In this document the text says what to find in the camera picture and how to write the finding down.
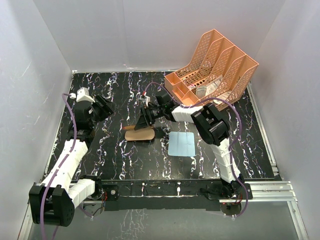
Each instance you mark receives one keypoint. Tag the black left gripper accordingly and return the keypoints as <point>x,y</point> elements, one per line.
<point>106,109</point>

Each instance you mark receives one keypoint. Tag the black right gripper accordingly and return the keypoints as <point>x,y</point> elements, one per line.
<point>142,122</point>

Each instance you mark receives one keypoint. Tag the brown glasses case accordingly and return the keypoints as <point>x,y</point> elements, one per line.
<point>143,134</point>

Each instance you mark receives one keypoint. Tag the light blue cleaning cloth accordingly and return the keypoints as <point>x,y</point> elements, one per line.
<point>181,144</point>

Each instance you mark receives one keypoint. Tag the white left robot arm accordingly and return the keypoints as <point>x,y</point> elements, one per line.
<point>54,200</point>

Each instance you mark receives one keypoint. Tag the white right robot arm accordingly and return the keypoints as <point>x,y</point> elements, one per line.
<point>211,126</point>

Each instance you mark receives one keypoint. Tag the grey folded pouch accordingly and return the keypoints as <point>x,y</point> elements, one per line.
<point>201,91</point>

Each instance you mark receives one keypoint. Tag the white round disc item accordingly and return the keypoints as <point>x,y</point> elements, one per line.
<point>223,96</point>

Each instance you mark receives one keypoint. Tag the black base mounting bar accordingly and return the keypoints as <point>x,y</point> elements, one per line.
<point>206,194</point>

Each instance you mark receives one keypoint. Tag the peach plastic desk organizer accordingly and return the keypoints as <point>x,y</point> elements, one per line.
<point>219,65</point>

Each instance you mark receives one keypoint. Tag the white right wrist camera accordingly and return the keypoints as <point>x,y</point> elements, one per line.
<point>144,98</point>

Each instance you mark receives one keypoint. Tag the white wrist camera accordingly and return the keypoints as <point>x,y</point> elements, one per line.
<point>144,98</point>
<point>82,95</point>

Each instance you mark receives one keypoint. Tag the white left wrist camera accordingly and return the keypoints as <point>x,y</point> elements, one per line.
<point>82,95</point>

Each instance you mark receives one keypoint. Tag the aluminium frame rail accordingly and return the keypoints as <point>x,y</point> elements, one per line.
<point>272,191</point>

